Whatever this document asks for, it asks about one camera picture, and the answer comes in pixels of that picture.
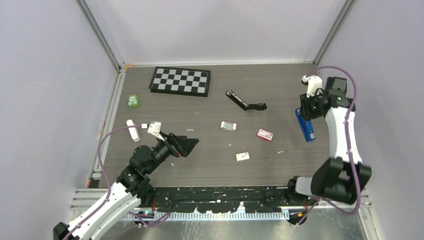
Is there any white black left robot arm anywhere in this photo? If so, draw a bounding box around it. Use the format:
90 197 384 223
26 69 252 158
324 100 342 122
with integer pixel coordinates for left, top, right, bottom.
53 133 199 240

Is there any black white chessboard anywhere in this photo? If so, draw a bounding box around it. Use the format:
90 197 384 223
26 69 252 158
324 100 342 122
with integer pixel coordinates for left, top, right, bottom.
149 66 212 98

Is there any black stapler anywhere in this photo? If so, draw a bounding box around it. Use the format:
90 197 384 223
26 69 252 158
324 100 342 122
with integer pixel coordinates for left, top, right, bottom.
225 89 268 111

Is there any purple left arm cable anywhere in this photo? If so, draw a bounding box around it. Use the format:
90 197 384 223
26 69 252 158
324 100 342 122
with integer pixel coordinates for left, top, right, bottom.
62 124 173 240

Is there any red staple box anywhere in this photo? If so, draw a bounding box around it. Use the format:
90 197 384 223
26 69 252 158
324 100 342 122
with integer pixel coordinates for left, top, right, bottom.
257 129 274 142

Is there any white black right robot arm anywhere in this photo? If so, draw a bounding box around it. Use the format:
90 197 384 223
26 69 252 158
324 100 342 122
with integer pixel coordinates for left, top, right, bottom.
285 75 372 205

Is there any blue stapler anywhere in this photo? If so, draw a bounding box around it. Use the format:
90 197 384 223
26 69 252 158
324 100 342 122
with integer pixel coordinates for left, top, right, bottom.
294 108 316 142

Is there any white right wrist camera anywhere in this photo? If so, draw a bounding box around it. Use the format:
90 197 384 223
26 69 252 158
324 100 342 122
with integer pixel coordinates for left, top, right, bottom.
301 75 323 98

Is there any slotted cable duct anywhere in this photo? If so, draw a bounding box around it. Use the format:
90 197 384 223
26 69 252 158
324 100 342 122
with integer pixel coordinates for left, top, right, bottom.
122 210 299 222

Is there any white stapler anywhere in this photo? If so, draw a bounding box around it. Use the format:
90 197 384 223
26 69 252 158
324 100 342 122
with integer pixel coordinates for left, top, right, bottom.
126 119 140 142

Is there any white staple box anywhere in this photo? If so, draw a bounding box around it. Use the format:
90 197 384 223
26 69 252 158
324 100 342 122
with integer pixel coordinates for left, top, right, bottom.
235 152 250 162

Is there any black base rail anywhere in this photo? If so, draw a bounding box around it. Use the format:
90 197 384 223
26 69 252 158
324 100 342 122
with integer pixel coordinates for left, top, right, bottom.
139 186 305 214

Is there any green toy block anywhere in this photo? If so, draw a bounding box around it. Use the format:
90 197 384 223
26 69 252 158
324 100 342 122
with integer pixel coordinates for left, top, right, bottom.
128 94 139 108

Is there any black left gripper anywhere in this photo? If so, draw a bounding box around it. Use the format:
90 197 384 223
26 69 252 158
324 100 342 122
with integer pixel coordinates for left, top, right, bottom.
146 131 198 174

